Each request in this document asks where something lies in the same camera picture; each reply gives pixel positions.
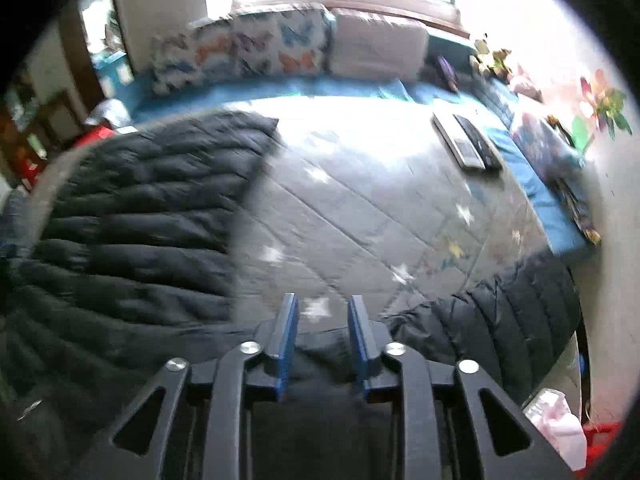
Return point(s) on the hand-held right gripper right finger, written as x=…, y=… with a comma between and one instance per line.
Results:
x=358, y=345

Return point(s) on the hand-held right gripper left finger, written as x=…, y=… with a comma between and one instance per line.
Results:
x=288, y=345

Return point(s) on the black puffer jacket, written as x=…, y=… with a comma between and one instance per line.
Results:
x=125, y=210

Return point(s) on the grey star quilted mattress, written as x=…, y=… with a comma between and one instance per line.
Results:
x=360, y=200

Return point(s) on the pink cloth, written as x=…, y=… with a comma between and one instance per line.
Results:
x=560, y=430

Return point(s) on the grey flat device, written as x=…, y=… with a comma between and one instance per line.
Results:
x=457, y=147

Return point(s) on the black flat device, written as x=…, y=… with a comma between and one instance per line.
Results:
x=482, y=142

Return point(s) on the dark printed packet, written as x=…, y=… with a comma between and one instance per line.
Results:
x=580, y=215

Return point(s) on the red basket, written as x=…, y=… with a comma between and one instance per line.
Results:
x=602, y=447

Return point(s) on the printed bedding bag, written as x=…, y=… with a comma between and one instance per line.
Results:
x=542, y=147

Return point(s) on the purple item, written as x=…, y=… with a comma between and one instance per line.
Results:
x=446, y=72

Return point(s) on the light striped cloth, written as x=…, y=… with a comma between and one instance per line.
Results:
x=111, y=112

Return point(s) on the butterfly print pillow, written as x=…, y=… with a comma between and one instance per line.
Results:
x=280, y=42
x=192, y=60

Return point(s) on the beige pillow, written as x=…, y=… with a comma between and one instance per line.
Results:
x=377, y=45

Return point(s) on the pink plush toy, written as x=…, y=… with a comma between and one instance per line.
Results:
x=525, y=84

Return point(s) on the brown plush toy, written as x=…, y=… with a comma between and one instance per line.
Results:
x=501, y=62

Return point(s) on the white cow plush toy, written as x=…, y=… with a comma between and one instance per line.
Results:
x=482, y=52

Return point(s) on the blue cabinet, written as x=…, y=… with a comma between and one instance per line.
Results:
x=112, y=70

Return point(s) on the dark wooden shelf unit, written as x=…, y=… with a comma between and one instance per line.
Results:
x=30, y=135

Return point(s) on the paper flower wall decoration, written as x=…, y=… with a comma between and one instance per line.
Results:
x=602, y=105

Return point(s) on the dark wooden door frame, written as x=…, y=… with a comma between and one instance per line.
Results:
x=75, y=45

